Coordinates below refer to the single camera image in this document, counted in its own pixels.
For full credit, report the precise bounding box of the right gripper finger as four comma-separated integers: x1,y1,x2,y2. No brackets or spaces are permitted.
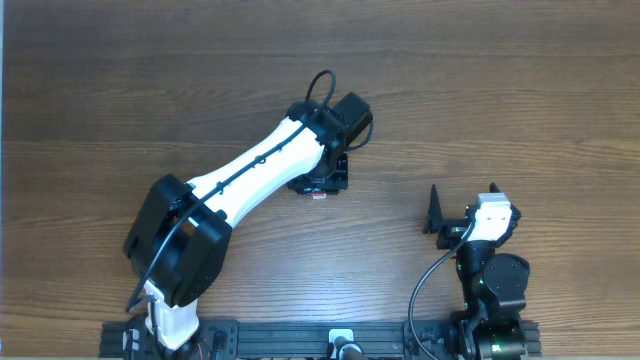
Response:
489,182,523,234
423,183,445,235

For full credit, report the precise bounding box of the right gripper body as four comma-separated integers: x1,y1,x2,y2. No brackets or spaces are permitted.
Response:
436,217,475,250

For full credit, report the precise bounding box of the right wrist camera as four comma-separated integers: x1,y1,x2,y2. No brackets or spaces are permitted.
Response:
466,192,514,242

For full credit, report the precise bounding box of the black cable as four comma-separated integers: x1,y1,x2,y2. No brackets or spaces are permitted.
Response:
408,219,476,360
124,69,375,315

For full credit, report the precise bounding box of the mounting rail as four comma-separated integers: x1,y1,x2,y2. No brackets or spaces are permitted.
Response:
99,319,544,360

